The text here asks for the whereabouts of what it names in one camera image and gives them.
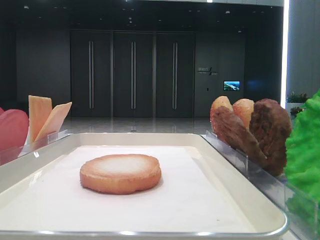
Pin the green lettuce leaf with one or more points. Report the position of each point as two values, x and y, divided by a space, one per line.
303 149

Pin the left standing bread slice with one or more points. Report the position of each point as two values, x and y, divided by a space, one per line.
220 104

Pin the standing bread slice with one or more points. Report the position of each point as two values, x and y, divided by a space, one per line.
243 108
220 104

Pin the front brown meat patty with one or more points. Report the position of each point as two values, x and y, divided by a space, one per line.
231 129

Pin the brown meat patty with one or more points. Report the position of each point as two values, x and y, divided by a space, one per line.
271 126
231 129

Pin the round bread slice on tray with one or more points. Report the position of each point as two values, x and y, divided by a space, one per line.
120 174

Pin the right standing bread slice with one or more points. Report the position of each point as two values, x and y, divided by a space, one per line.
243 108

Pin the leaning orange cheese slice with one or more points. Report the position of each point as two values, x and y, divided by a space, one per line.
55 120

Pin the rear brown meat patty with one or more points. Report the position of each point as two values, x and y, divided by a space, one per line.
271 126

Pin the tall orange cheese slice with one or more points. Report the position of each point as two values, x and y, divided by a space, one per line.
39 111

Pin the right dark double door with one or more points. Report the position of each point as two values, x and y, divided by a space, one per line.
175 55

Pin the dark double door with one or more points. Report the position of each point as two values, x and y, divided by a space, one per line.
175 55
133 61
90 74

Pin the middle dark double door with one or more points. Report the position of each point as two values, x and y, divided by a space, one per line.
133 61

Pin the white paper liner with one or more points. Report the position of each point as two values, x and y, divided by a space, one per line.
185 200

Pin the left dark double door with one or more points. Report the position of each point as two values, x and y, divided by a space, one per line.
90 74

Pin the potted plants in planter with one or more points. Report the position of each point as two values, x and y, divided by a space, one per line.
294 103

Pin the white rectangular tray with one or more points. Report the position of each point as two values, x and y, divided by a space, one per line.
269 221

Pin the left clear acrylic rack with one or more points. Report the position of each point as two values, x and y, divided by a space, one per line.
9 155

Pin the clear acrylic rack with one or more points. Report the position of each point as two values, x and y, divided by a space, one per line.
303 210
9 155

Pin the right clear acrylic rack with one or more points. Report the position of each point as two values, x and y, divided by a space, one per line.
303 210

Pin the illuminated wall sign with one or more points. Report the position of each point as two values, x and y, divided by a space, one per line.
207 71

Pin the wall display screen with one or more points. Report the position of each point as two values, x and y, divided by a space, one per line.
231 85

